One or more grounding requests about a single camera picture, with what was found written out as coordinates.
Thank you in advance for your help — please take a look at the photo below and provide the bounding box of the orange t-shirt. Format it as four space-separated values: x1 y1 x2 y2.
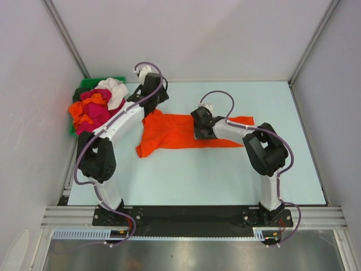
68 93 105 130
136 110 243 158

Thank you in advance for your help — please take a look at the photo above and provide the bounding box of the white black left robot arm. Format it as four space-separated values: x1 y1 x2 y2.
73 72 169 226

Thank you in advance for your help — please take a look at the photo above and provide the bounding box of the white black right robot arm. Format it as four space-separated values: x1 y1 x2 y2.
191 106 288 226

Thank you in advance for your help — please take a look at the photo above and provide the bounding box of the white t-shirt in bin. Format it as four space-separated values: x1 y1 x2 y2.
95 77 129 110

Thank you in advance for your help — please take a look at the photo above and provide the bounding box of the magenta t-shirt in bin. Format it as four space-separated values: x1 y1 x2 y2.
76 89 125 136

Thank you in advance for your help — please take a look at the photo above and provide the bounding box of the green plastic bin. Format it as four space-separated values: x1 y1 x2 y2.
69 76 127 138

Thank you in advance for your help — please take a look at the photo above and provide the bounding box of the dark green t-shirt in bin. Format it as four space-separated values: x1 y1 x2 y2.
72 88 91 103

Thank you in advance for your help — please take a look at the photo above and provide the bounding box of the orange t-shirt in bin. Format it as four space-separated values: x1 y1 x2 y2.
68 93 105 130

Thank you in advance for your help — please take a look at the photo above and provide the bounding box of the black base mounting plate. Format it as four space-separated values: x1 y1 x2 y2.
92 206 293 238

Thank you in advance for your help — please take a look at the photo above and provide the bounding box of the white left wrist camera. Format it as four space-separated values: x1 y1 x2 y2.
133 65 152 80

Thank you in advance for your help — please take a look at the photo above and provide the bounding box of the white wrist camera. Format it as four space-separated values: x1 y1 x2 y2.
198 103 213 112
133 65 152 80

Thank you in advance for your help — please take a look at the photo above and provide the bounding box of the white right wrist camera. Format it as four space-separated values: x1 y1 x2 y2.
198 103 213 112

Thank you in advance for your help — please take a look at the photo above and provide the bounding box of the slotted grey cable duct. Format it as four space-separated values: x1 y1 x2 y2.
52 228 280 241

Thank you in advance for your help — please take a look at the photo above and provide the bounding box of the aluminium frame rail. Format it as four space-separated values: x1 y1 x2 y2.
41 206 347 230

